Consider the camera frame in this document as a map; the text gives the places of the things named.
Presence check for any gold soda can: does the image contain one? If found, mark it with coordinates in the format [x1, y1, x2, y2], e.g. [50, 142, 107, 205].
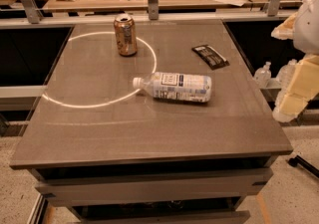
[114, 13, 138, 57]

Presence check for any small clear bottle left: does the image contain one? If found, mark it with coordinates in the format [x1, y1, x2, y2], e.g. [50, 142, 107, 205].
[254, 62, 271, 88]

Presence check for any grey table drawer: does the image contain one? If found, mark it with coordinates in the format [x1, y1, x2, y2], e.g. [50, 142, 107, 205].
[36, 168, 273, 206]

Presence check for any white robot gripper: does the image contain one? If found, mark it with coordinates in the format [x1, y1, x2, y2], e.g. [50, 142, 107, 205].
[271, 0, 319, 122]

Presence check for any grey metal bracket left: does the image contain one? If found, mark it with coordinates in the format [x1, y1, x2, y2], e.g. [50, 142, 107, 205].
[20, 0, 43, 24]

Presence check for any black snack wrapper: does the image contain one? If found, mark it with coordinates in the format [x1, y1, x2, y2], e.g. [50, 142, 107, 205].
[192, 45, 229, 70]

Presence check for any black stand leg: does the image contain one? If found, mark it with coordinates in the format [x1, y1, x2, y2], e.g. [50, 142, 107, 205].
[288, 155, 319, 178]

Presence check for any clear plastic water bottle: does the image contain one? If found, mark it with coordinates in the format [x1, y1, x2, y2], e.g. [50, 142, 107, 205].
[133, 72, 212, 103]

